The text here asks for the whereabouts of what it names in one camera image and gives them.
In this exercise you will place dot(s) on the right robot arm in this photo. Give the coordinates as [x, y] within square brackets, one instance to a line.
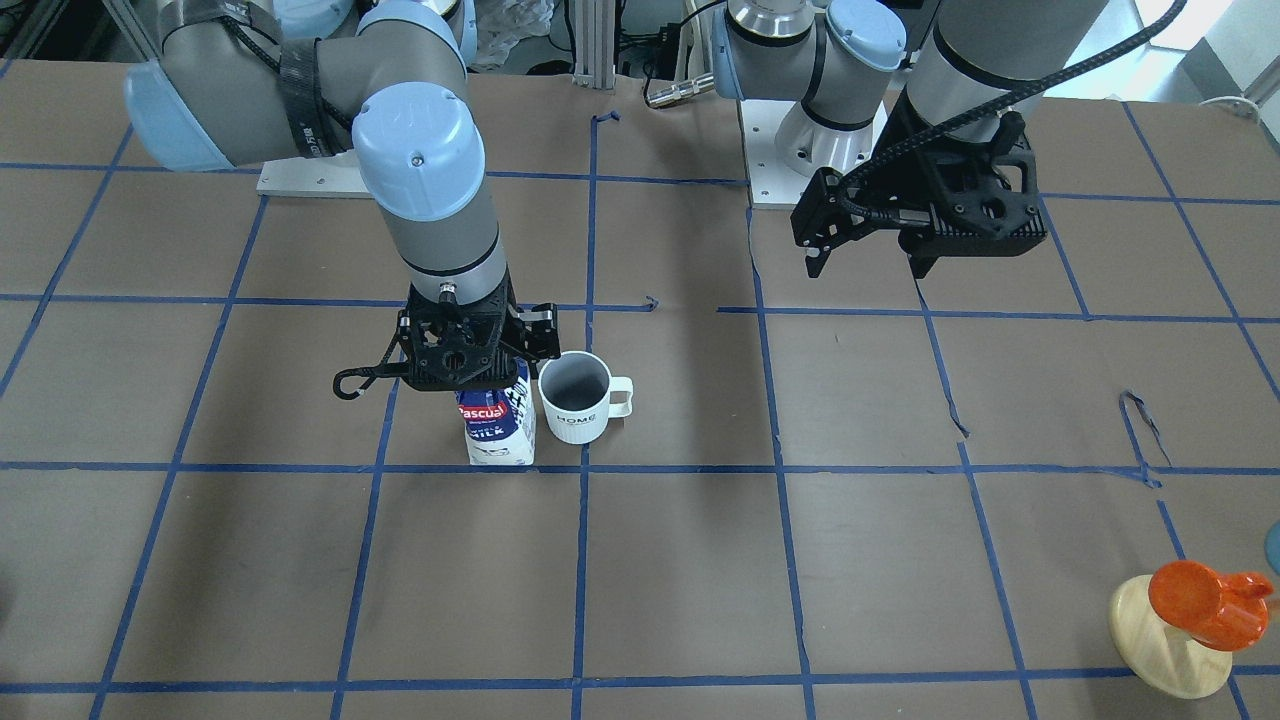
[228, 89]

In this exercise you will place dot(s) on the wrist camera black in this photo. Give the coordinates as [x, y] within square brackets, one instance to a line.
[983, 198]
[430, 352]

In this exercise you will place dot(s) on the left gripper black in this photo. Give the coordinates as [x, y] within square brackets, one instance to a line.
[908, 160]

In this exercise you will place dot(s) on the brown paper table cover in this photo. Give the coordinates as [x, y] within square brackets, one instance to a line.
[859, 496]

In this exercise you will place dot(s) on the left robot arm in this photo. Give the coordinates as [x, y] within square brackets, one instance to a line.
[945, 56]

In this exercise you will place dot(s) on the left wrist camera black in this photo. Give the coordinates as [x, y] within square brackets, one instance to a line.
[983, 198]

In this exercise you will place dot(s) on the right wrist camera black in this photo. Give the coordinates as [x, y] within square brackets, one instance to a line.
[430, 352]

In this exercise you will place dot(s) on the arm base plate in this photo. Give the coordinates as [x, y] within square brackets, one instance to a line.
[337, 177]
[775, 170]

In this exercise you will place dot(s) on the blue white milk carton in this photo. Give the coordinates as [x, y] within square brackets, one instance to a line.
[500, 424]

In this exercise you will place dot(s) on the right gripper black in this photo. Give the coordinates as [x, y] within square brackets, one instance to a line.
[541, 337]

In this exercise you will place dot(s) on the orange mug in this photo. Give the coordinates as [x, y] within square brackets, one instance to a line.
[1223, 612]

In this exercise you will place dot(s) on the white mug grey inside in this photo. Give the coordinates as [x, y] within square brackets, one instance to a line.
[580, 395]

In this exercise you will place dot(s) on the aluminium frame post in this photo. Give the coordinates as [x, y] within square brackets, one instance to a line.
[594, 43]

